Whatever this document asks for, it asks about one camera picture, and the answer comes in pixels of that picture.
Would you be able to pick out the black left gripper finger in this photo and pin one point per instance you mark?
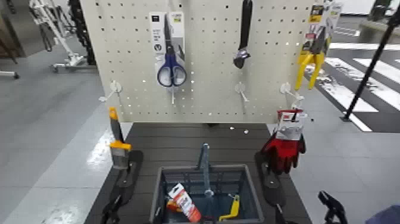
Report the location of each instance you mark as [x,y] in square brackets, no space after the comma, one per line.
[111,212]

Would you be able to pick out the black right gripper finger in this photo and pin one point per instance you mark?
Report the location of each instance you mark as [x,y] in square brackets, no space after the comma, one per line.
[282,217]
[334,209]

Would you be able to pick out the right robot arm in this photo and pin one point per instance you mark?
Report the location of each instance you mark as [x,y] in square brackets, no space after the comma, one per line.
[386,216]

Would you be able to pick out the gray plastic crate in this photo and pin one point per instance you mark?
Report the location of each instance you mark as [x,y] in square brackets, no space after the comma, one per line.
[156,200]

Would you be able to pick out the black pegboard foot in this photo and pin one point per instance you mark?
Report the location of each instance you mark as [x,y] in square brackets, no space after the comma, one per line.
[271,184]
[132,169]

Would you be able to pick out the red black gloves with card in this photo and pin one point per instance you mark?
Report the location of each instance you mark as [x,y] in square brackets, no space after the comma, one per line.
[282,150]

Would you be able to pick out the red white packaged item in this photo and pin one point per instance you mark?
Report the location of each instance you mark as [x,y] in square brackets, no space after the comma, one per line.
[185,201]

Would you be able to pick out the white pegboard hook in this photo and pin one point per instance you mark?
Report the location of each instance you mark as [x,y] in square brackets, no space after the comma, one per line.
[114,87]
[172,95]
[240,89]
[287,89]

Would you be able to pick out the black tripod pole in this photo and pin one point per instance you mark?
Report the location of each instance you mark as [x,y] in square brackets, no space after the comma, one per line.
[368,68]

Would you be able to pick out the yellow pliers on card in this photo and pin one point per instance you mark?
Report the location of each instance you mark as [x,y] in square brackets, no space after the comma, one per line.
[312,59]

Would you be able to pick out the beige pegboard panel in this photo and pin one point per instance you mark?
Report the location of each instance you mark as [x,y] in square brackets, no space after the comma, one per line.
[212,62]

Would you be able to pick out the white leg with caster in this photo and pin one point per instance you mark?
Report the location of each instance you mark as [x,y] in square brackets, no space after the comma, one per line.
[9,74]

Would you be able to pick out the blue scissors on card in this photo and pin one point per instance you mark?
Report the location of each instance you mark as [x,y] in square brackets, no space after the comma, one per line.
[171,47]

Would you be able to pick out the black rack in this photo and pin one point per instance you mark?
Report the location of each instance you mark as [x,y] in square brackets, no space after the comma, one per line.
[82,31]

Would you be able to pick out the gray low bench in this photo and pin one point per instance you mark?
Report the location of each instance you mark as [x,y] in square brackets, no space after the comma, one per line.
[379,29]

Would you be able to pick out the black adjustable wrench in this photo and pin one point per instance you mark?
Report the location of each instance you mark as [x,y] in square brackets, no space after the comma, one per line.
[244,31]

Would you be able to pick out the white wheeled stand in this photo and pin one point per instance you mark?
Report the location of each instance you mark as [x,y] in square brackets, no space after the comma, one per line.
[59,28]

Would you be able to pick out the brown wooden furniture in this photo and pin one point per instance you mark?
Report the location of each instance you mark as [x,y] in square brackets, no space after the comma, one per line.
[9,28]

